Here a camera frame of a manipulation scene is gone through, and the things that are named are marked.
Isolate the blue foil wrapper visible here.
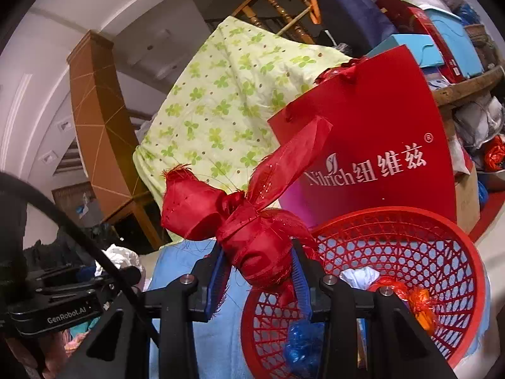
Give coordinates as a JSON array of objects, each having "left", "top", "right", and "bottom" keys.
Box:
[{"left": 284, "top": 320, "right": 326, "bottom": 372}]

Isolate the wooden table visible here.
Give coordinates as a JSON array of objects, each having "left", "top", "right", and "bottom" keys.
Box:
[{"left": 430, "top": 65, "right": 505, "bottom": 119}]

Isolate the light blue storage bin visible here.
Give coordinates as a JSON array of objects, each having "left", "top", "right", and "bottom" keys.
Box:
[{"left": 428, "top": 8, "right": 484, "bottom": 80}]

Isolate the tall red box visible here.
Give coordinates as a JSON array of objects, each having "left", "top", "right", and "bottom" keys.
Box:
[{"left": 408, "top": 6, "right": 462, "bottom": 83}]

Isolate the red fabric bow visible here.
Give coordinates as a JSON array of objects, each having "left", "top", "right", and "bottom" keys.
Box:
[{"left": 161, "top": 116, "right": 334, "bottom": 312}]

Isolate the orange foil wrapper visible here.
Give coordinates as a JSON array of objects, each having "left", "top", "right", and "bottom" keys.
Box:
[{"left": 408, "top": 288, "right": 438, "bottom": 330}]

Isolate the navy bag with orange straps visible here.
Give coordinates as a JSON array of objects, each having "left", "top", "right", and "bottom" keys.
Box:
[{"left": 312, "top": 0, "right": 391, "bottom": 58}]

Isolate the red plastic mesh basket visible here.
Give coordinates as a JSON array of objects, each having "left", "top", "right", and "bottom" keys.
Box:
[{"left": 241, "top": 206, "right": 487, "bottom": 379}]

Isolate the green clover print quilt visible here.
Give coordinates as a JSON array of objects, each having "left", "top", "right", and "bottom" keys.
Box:
[{"left": 132, "top": 16, "right": 352, "bottom": 241}]

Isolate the orange-red plastic bag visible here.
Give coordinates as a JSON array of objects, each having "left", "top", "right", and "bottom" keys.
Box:
[{"left": 483, "top": 136, "right": 505, "bottom": 172}]

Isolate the wooden stair railing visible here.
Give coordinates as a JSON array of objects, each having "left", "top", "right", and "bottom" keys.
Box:
[{"left": 231, "top": 0, "right": 328, "bottom": 44}]

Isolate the red plastic bag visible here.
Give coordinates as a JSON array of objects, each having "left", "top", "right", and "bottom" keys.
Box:
[{"left": 313, "top": 57, "right": 361, "bottom": 85}]

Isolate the wooden lattice door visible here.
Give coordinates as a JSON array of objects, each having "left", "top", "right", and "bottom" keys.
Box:
[{"left": 51, "top": 182, "right": 99, "bottom": 222}]

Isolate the light blue cardboard box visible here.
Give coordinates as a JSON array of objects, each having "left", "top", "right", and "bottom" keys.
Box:
[{"left": 365, "top": 33, "right": 437, "bottom": 68}]

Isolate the white cloth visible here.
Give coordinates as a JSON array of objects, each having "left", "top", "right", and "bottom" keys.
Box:
[{"left": 104, "top": 244, "right": 143, "bottom": 281}]

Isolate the red paper shopping bag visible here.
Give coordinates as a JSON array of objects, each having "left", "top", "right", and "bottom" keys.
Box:
[{"left": 267, "top": 45, "right": 458, "bottom": 226}]

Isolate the grey bag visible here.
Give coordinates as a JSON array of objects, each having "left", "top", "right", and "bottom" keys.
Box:
[{"left": 454, "top": 97, "right": 503, "bottom": 151}]

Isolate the brown wooden pillar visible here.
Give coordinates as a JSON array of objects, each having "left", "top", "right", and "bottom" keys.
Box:
[{"left": 66, "top": 29, "right": 162, "bottom": 245}]

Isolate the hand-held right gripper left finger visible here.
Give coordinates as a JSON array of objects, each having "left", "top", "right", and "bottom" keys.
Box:
[{"left": 55, "top": 241, "right": 233, "bottom": 379}]

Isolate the light blue towel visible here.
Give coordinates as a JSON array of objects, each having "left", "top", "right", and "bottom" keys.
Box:
[{"left": 146, "top": 239, "right": 257, "bottom": 379}]

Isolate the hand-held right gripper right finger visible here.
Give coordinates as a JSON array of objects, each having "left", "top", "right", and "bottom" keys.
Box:
[{"left": 290, "top": 239, "right": 450, "bottom": 379}]

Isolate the black cable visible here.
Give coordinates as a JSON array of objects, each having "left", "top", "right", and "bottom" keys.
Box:
[{"left": 0, "top": 171, "right": 162, "bottom": 348}]

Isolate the brown cardboard box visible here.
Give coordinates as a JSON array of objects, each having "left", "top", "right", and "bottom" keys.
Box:
[{"left": 454, "top": 162, "right": 482, "bottom": 233}]

